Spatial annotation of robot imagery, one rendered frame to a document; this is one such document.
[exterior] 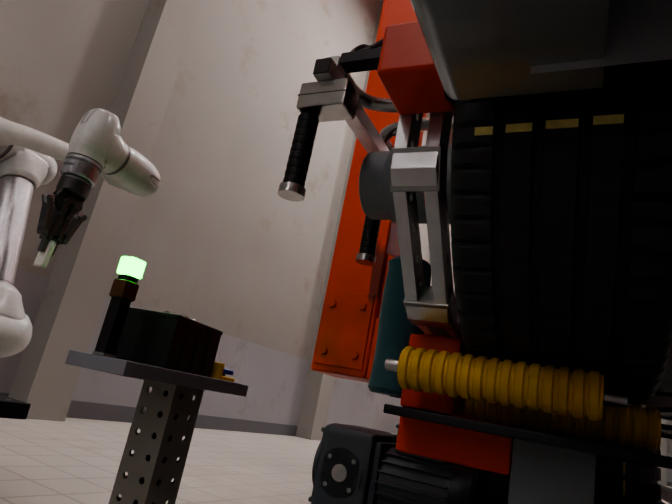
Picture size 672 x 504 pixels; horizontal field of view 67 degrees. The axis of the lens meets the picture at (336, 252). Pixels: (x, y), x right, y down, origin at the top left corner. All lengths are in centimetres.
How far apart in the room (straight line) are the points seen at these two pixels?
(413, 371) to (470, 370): 7
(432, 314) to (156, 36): 407
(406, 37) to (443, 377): 42
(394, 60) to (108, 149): 101
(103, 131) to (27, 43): 276
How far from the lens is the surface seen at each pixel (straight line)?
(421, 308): 73
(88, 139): 148
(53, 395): 395
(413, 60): 62
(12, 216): 190
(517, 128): 59
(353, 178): 154
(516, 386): 67
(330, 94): 87
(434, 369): 69
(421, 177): 65
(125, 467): 132
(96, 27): 456
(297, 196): 83
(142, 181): 157
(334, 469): 113
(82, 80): 437
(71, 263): 393
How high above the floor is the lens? 44
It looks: 16 degrees up
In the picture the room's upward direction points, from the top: 11 degrees clockwise
